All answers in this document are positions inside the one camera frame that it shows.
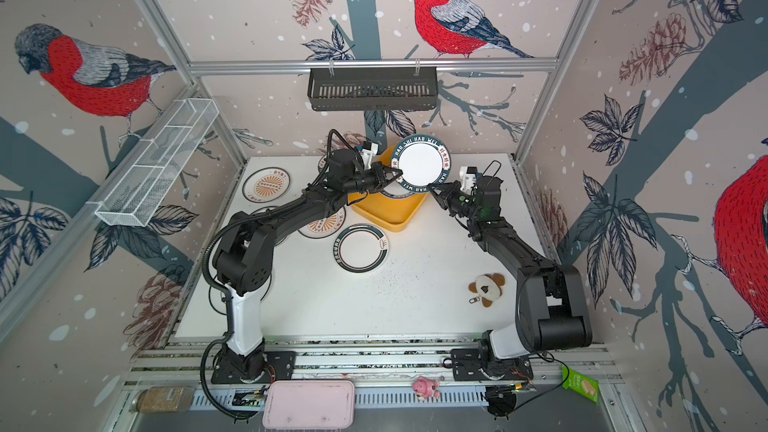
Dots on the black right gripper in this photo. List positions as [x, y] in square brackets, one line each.
[449, 198]

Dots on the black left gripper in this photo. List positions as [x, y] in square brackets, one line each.
[377, 180]

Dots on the green rim plate front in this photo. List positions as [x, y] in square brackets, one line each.
[423, 161]

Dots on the orange sunburst plate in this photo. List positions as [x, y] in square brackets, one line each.
[266, 185]
[325, 227]

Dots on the green red rim plate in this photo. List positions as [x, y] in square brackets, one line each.
[399, 193]

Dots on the orange plate under arm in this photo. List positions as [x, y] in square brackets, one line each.
[261, 211]

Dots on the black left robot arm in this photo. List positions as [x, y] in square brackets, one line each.
[238, 261]

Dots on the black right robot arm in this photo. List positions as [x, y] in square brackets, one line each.
[550, 302]

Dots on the yellow plastic bin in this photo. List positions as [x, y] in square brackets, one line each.
[392, 215]

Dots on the brown white plush toy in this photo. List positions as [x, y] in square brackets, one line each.
[487, 289]

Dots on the pink pig toy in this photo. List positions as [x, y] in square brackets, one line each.
[426, 389]

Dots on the green snack packet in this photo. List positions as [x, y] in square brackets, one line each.
[580, 384]

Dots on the pink plastic tray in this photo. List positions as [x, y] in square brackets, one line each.
[326, 405]

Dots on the brown grain bag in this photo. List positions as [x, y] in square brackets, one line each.
[176, 399]

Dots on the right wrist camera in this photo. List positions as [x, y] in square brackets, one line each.
[471, 180]

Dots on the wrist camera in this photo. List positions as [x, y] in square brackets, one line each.
[471, 180]
[365, 155]

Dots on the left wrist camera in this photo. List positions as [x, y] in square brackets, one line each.
[365, 155]

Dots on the black hanging wire basket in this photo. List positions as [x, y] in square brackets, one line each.
[373, 89]

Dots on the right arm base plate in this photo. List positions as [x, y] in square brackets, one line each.
[474, 364]

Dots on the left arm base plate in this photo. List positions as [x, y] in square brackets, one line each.
[258, 367]

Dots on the white wire mesh shelf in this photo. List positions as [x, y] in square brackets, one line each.
[141, 190]

